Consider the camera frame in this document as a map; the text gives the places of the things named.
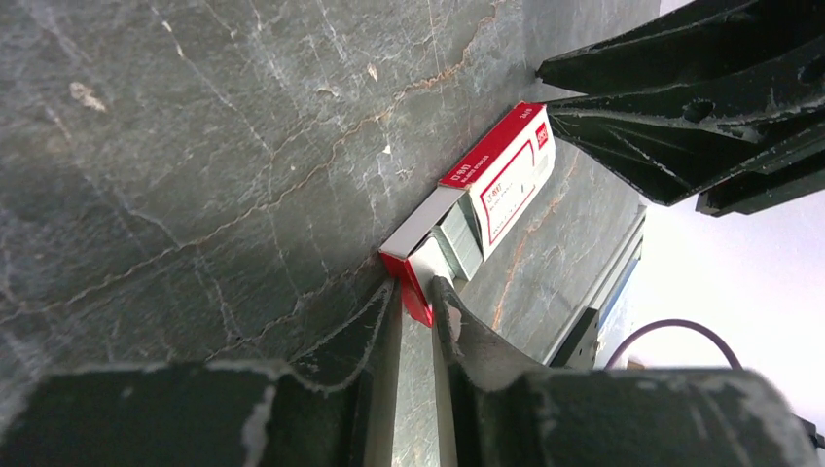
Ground staple tray box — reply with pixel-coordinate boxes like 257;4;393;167
378;187;484;327

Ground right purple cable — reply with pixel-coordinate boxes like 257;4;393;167
604;318;743;372

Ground red white staple box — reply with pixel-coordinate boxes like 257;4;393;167
439;102;556;259

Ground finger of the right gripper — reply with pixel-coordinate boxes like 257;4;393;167
548;38;824;216
536;0;824;94

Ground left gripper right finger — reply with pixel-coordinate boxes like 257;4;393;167
429;277;819;466

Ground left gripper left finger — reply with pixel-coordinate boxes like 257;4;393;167
1;280;401;466

